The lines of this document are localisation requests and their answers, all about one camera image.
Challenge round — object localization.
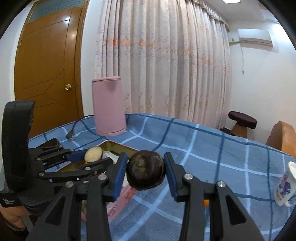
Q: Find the green longan front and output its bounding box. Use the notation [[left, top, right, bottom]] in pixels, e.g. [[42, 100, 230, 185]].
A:
[[84, 146, 103, 163]]

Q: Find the small orange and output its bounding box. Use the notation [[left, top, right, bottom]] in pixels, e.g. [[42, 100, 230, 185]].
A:
[[203, 199, 209, 207]]

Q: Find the dark mangosteen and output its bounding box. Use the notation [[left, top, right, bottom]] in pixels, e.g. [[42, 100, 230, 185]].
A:
[[126, 150, 166, 191]]

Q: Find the person's left hand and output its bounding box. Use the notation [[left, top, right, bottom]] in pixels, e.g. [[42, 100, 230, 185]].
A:
[[1, 206, 30, 232]]

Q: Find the printed paper leaflet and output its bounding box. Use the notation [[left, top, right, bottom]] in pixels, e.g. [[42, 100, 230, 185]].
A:
[[102, 151, 119, 164]]

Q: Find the pink tin box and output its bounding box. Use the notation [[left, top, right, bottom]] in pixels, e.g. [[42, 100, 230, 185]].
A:
[[55, 139, 139, 223]]

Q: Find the white cartoon mug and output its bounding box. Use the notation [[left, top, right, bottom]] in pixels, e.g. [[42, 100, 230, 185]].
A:
[[273, 161, 296, 207]]

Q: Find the pink cylindrical appliance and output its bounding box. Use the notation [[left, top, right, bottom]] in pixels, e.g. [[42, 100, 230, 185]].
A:
[[92, 76, 126, 136]]

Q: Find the blue plaid tablecloth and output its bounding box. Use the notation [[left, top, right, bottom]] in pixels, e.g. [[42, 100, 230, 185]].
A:
[[28, 112, 296, 241]]

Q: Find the brown wooden door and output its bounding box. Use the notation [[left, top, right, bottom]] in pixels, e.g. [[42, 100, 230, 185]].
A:
[[14, 1, 89, 138]]

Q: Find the brown leather armchair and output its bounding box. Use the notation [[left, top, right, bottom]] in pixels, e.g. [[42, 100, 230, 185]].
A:
[[266, 121, 296, 158]]

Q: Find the dark round stool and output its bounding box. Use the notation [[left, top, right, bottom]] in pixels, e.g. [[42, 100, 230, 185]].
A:
[[228, 111, 257, 138]]

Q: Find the pink floral curtain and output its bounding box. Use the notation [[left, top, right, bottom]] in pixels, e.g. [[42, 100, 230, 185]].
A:
[[95, 1, 231, 128]]

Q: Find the white air conditioner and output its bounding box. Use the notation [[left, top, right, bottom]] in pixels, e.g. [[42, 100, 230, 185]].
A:
[[238, 29, 273, 47]]

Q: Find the black power cable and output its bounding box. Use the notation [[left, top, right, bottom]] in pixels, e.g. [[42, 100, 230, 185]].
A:
[[66, 114, 95, 141]]

